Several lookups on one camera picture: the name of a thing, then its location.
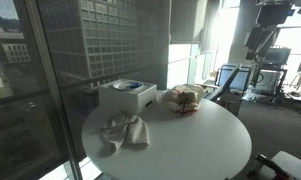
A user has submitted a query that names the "white square box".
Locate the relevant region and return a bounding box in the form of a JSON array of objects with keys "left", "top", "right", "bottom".
[{"left": 98, "top": 78, "right": 158, "bottom": 116}]

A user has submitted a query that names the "red black clamp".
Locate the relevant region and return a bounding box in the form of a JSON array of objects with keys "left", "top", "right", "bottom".
[{"left": 254, "top": 153, "right": 293, "bottom": 180}]

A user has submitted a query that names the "white platform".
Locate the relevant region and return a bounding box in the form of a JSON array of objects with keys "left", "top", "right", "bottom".
[{"left": 260, "top": 150, "right": 301, "bottom": 180}]

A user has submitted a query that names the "black equipment cart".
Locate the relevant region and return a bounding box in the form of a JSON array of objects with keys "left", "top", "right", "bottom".
[{"left": 252, "top": 64, "right": 288, "bottom": 103}]

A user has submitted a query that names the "blue item on plate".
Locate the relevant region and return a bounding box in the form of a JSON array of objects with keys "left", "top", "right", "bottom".
[{"left": 129, "top": 81, "right": 144, "bottom": 89}]

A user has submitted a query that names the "computer monitor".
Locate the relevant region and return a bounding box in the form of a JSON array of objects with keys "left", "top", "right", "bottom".
[{"left": 262, "top": 46, "right": 292, "bottom": 66}]

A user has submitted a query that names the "white towel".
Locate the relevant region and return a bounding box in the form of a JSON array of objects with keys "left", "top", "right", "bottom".
[{"left": 100, "top": 111, "right": 151, "bottom": 154}]

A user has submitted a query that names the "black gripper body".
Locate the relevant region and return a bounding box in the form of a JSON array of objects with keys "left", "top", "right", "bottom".
[{"left": 245, "top": 26, "right": 275, "bottom": 61}]

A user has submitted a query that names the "white round plate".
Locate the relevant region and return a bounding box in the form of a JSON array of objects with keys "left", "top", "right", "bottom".
[{"left": 112, "top": 80, "right": 144, "bottom": 92}]

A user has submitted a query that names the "grey window blind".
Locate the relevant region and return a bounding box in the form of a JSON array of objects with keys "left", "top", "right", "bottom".
[{"left": 169, "top": 0, "right": 208, "bottom": 45}]

